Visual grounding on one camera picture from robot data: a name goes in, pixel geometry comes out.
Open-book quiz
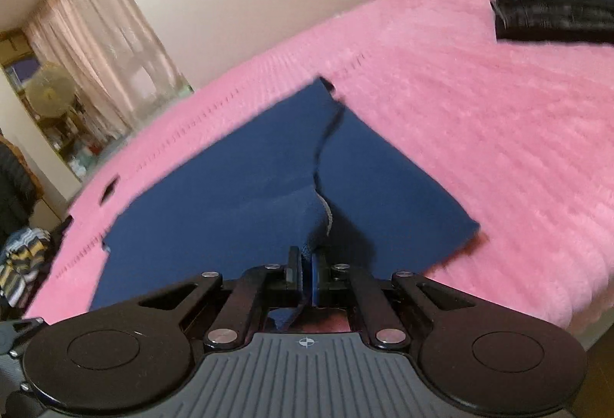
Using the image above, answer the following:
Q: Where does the round electric fan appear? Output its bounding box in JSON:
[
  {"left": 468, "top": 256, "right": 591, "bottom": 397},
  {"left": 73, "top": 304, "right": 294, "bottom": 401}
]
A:
[{"left": 24, "top": 63, "right": 78, "bottom": 119}]

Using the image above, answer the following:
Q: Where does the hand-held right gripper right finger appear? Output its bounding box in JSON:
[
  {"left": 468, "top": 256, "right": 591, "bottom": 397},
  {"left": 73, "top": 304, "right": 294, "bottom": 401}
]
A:
[{"left": 311, "top": 251, "right": 481, "bottom": 348}]

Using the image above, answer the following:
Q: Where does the navy blue garment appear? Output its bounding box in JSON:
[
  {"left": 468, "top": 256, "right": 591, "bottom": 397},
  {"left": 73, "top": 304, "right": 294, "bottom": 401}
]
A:
[{"left": 89, "top": 75, "right": 482, "bottom": 333}]

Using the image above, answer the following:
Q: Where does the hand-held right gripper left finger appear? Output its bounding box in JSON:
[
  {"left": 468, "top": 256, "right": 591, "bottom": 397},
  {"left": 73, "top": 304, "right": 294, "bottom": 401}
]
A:
[{"left": 138, "top": 246, "right": 305, "bottom": 350}]

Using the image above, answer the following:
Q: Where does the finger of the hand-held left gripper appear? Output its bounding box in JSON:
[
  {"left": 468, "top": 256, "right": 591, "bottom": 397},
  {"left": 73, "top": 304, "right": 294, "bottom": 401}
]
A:
[{"left": 0, "top": 316, "right": 49, "bottom": 405}]

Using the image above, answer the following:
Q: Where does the dark padded jacket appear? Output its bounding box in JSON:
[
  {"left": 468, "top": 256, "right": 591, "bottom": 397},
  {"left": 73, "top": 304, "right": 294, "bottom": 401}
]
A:
[{"left": 0, "top": 137, "right": 43, "bottom": 247}]

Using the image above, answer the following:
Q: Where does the pink ribbed blanket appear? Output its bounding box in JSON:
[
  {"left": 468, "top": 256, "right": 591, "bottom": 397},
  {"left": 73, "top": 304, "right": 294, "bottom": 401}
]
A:
[{"left": 24, "top": 0, "right": 614, "bottom": 338}]

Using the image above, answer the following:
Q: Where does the striped clothes heap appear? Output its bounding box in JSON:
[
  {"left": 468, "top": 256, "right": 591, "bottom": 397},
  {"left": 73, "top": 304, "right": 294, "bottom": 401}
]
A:
[{"left": 0, "top": 227, "right": 51, "bottom": 309}]

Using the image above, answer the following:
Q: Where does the sheer beige curtain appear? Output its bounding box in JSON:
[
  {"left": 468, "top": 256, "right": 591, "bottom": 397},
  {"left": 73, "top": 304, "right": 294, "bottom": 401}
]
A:
[{"left": 21, "top": 0, "right": 193, "bottom": 137}]

